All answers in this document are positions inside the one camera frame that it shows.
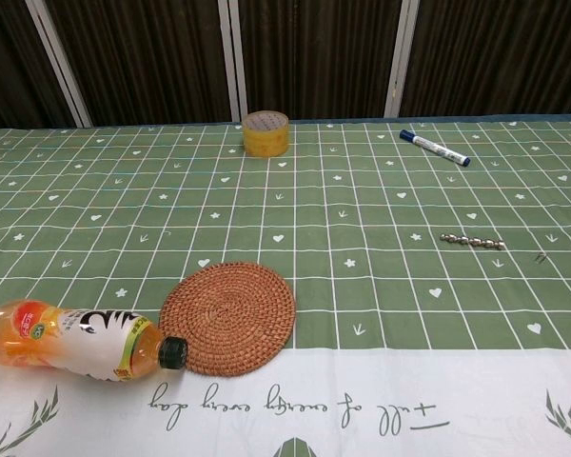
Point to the small metal bead chain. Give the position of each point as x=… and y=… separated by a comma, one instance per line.
x=473, y=242

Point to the round woven rattan coaster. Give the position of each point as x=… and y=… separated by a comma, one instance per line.
x=228, y=314

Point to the white partition frame post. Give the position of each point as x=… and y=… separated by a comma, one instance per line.
x=240, y=95
x=399, y=71
x=63, y=66

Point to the yellow packing tape roll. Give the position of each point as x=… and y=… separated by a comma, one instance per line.
x=265, y=139

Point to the orange juice plastic bottle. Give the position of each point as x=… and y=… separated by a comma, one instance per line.
x=76, y=339

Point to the green checked tablecloth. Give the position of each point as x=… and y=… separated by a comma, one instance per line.
x=361, y=200

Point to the blue and white marker pen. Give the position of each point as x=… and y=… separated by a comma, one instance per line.
x=435, y=148

